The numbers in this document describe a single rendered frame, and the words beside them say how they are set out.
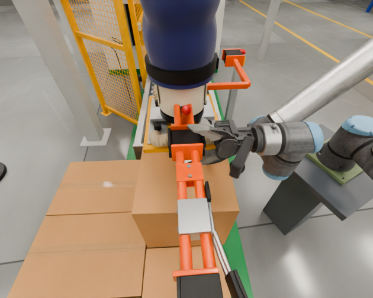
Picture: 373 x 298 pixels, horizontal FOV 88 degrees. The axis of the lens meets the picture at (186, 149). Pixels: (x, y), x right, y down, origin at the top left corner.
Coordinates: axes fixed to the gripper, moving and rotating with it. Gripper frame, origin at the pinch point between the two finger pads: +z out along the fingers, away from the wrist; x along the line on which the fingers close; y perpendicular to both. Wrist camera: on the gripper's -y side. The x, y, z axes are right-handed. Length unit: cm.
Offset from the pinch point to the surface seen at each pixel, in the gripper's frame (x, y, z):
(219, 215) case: -32.9, -5.0, -12.1
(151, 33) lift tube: 21.5, 21.4, 7.7
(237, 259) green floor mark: -124, -1, -38
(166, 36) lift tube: 21.7, 18.5, 3.6
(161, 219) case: -35.1, -4.1, 10.1
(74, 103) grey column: -70, 133, 100
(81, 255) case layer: -69, -5, 53
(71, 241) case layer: -69, 2, 60
